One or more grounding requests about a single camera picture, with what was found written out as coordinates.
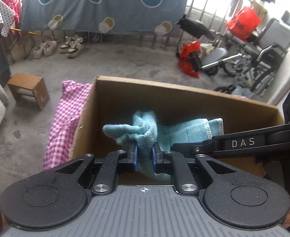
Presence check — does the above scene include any teal waffle cloth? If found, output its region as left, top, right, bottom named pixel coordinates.
left=103, top=111, right=224, bottom=182

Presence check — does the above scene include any brown cardboard box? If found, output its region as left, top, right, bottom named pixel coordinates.
left=69, top=75, right=285, bottom=178

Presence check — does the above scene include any pink checkered tablecloth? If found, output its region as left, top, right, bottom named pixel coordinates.
left=43, top=80, right=92, bottom=171

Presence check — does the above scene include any wheelchair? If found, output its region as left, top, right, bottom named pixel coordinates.
left=215, top=11, right=290, bottom=97

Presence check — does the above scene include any red bag on floor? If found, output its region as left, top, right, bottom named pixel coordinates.
left=178, top=41, right=201, bottom=79

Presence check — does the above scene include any black white sneaker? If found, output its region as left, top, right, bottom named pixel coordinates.
left=59, top=34, right=78, bottom=54
left=66, top=37, right=84, bottom=58

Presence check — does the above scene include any small wooden stool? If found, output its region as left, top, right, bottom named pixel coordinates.
left=8, top=73, right=50, bottom=110

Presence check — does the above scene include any red plastic bag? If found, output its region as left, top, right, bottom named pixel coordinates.
left=226, top=7, right=261, bottom=40

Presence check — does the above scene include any blue patterned hanging sheet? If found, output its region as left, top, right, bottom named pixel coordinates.
left=21, top=0, right=187, bottom=36

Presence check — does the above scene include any polka dot white garment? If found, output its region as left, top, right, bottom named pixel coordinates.
left=0, top=0, right=15, bottom=37

